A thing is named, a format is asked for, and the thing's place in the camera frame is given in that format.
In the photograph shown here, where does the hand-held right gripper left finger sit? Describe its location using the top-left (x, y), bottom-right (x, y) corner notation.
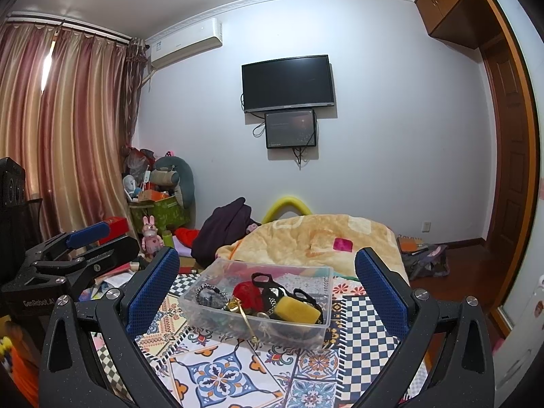
top-left (38, 246), bottom-right (183, 408)

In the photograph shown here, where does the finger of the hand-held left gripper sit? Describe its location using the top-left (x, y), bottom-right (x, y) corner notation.
top-left (32, 238), bottom-right (142, 295)
top-left (29, 220), bottom-right (113, 265)

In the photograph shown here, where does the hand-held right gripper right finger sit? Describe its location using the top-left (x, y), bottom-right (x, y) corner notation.
top-left (351, 246), bottom-right (496, 408)

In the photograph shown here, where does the clear plastic storage box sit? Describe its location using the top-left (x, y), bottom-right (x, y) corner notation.
top-left (177, 257), bottom-right (333, 352)

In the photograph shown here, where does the yellow sponge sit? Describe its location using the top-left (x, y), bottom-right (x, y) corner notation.
top-left (271, 296), bottom-right (322, 324)

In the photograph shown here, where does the gold cord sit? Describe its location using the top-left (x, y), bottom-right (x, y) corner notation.
top-left (227, 297), bottom-right (265, 346)

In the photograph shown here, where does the red fuzzy cloth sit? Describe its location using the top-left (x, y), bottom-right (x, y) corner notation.
top-left (232, 279), bottom-right (267, 312)

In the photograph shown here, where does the black bag with strap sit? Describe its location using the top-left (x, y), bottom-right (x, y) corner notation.
top-left (251, 272), bottom-right (324, 313)

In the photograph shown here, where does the pile of papers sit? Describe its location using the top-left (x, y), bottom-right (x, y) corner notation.
top-left (80, 258), bottom-right (142, 303)

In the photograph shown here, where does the red gift box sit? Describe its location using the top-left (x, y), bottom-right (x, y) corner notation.
top-left (104, 216), bottom-right (131, 239)

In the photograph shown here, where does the pink rabbit doll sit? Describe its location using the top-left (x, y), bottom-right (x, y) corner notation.
top-left (140, 215), bottom-right (165, 253)

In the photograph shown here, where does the orange yellow cloth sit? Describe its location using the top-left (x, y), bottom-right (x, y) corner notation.
top-left (0, 319), bottom-right (41, 406)

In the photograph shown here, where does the purple grey bag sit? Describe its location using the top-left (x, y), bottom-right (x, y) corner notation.
top-left (401, 244), bottom-right (451, 282)

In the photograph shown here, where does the orange book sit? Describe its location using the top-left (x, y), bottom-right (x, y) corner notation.
top-left (398, 235), bottom-right (430, 256)

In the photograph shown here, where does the green storage box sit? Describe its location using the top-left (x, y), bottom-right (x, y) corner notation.
top-left (128, 194), bottom-right (192, 239)

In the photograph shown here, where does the red plastic bag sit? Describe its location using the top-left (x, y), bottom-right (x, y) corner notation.
top-left (123, 146), bottom-right (156, 176)

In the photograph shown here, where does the dark purple jacket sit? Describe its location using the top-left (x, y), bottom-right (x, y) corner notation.
top-left (191, 197), bottom-right (261, 268)

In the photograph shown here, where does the beige fleece blanket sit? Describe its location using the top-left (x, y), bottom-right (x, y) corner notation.
top-left (216, 214), bottom-right (409, 285)

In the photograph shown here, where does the grey plush toy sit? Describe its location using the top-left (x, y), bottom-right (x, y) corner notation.
top-left (152, 155), bottom-right (196, 210)

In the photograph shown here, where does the striped brown curtain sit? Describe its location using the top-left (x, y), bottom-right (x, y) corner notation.
top-left (0, 19), bottom-right (150, 245)

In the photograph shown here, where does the patterned bed sheet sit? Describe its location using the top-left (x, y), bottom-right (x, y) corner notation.
top-left (91, 263), bottom-right (431, 408)

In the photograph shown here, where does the yellow foam tube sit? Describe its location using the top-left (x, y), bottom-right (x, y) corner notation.
top-left (261, 195), bottom-right (316, 224)

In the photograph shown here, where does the brown wooden door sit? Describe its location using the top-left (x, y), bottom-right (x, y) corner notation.
top-left (479, 0), bottom-right (540, 309)

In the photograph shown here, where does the white air conditioner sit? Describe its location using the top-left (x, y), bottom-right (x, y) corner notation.
top-left (146, 16), bottom-right (223, 70)

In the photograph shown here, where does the wooden overhead cabinet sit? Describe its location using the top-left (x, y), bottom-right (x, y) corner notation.
top-left (414, 0), bottom-right (497, 50)

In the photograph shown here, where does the black hanging monitor cable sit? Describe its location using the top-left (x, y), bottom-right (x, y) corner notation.
top-left (292, 146), bottom-right (312, 169)

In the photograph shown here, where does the small black wall monitor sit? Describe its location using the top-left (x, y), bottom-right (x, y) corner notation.
top-left (264, 109), bottom-right (319, 150)

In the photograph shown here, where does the white curtain rail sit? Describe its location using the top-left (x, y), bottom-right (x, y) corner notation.
top-left (6, 10), bottom-right (133, 46)

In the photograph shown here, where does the black wall television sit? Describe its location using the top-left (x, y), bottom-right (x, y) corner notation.
top-left (241, 54), bottom-right (337, 115)

